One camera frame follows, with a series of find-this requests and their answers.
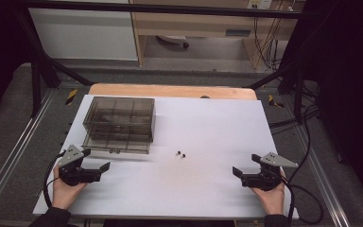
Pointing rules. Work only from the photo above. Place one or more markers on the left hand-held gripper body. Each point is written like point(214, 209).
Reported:
point(75, 175)

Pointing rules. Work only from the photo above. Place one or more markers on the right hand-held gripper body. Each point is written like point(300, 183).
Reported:
point(264, 181)

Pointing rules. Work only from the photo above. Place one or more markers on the person's right hand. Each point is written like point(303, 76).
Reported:
point(272, 200)

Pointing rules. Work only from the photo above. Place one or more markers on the person's left hand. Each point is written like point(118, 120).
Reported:
point(63, 194)

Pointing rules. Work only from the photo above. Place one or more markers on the smoky transparent drawer box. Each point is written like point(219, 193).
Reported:
point(119, 123)

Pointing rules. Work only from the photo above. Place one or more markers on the white table board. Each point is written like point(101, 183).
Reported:
point(186, 183)

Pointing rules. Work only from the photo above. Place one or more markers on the small dark object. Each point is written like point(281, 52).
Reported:
point(205, 96)

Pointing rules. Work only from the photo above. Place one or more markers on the white cabinet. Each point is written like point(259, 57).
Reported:
point(85, 34)

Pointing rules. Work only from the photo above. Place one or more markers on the chair base with castor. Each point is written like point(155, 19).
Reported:
point(173, 40)

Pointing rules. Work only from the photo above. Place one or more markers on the light wooden desk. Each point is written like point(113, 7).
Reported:
point(195, 23)

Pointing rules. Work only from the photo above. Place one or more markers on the white power strip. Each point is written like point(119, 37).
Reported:
point(260, 3)

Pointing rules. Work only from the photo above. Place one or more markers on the aluminium floor rail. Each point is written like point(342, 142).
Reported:
point(323, 176)
point(15, 148)

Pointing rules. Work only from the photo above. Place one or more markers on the black metal frame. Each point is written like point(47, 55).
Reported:
point(157, 8)

